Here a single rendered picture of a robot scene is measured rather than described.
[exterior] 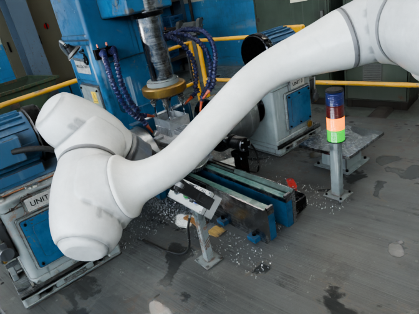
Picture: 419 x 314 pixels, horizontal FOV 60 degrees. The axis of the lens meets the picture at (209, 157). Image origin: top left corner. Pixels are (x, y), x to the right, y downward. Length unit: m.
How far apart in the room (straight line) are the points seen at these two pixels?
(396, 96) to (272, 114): 2.92
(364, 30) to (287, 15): 4.19
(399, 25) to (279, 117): 1.26
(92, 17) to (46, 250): 0.88
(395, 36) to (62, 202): 0.50
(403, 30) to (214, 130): 0.28
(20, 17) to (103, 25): 4.83
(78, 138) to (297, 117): 1.35
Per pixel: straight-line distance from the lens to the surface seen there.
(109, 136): 0.65
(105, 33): 1.60
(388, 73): 4.47
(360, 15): 0.64
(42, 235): 1.24
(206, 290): 1.15
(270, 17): 4.93
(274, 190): 1.31
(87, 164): 0.57
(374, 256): 1.22
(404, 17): 0.53
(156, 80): 1.47
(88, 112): 0.65
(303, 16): 4.70
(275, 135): 1.76
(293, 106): 1.79
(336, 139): 1.35
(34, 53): 6.41
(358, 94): 4.64
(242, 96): 0.59
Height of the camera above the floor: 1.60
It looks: 25 degrees down
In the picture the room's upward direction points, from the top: 11 degrees counter-clockwise
